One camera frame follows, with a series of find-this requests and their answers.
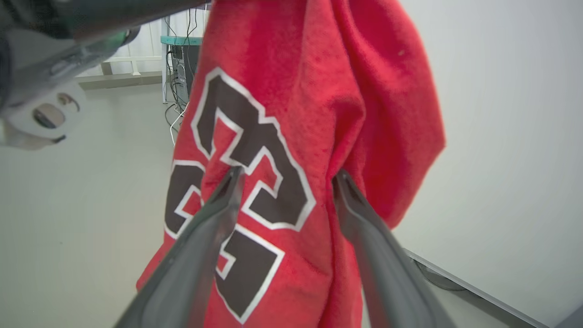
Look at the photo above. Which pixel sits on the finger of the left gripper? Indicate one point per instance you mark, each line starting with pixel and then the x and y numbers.
pixel 123 13

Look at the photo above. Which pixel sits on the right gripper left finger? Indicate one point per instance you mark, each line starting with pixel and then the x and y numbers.
pixel 191 264

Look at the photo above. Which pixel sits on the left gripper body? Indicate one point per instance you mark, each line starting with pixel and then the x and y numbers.
pixel 41 77

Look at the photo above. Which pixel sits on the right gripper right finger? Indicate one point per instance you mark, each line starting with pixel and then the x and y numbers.
pixel 387 273

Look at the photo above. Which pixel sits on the red jersey with number print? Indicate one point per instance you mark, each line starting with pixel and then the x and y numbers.
pixel 319 91

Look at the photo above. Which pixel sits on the white window railing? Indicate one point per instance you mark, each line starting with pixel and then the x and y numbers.
pixel 132 59

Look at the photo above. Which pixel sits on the desk with teal edge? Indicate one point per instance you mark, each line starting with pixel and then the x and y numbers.
pixel 180 40

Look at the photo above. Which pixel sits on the dark computer tower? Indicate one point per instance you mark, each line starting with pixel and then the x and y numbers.
pixel 184 68

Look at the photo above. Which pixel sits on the white partition board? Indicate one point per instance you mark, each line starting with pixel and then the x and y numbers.
pixel 501 136

